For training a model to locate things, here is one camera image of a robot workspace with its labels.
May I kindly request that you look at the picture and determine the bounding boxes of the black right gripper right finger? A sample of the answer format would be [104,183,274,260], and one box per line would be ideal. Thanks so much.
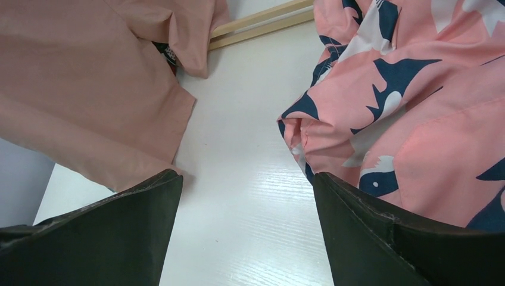
[312,172,504,285]

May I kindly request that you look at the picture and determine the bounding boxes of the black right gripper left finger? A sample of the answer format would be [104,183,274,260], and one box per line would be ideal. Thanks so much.
[1,170,183,285]

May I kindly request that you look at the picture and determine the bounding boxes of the pink shark print shorts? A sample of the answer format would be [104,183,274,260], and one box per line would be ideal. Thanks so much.
[278,1,504,232]

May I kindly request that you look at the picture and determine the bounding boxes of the comic print shorts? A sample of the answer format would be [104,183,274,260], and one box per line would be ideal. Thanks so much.
[153,42,178,75]

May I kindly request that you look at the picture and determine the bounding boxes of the wooden clothes rack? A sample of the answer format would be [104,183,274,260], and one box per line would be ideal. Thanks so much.
[208,1,314,51]

